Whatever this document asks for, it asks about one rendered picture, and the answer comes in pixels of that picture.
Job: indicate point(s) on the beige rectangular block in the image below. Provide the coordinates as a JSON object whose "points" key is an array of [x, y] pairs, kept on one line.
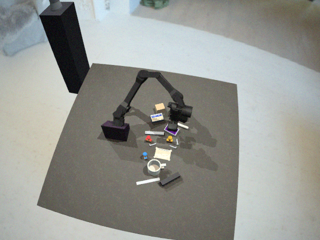
{"points": [[159, 108]]}

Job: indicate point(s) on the cream paper card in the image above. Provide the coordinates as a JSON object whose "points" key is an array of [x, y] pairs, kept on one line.
{"points": [[162, 154]]}

